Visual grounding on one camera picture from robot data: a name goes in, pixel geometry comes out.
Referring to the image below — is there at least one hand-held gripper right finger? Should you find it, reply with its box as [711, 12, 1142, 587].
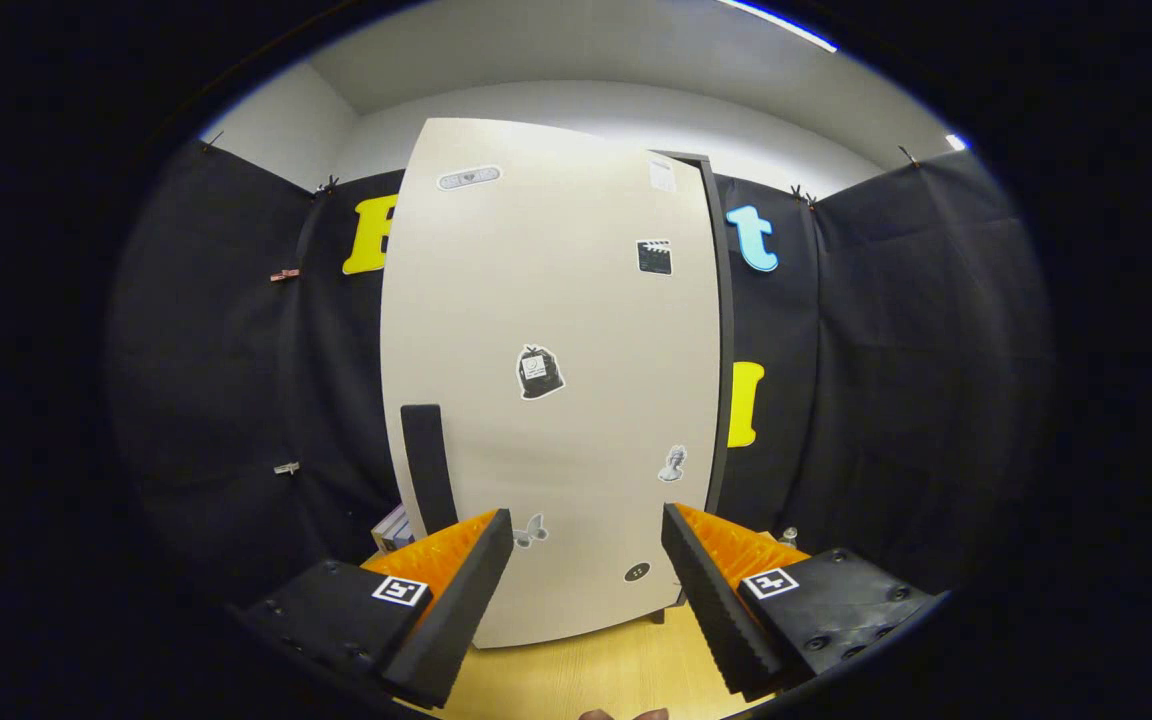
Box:
[661, 503, 947, 703]

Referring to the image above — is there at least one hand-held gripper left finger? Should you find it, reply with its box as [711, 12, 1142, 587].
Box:
[231, 508, 515, 709]

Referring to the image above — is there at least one black door handle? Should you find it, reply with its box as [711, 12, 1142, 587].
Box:
[400, 403, 460, 536]

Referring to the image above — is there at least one grey shoe cabinet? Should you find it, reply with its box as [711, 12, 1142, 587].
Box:
[651, 150, 737, 626]

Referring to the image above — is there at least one beige shoe cabinet door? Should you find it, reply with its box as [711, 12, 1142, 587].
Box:
[379, 117, 722, 649]

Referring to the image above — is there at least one white book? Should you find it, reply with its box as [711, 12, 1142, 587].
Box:
[371, 503, 415, 553]

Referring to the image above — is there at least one black backdrop cloth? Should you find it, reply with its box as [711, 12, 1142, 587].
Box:
[106, 140, 1055, 611]

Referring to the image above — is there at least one long ceiling light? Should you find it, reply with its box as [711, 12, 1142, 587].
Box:
[716, 0, 839, 53]

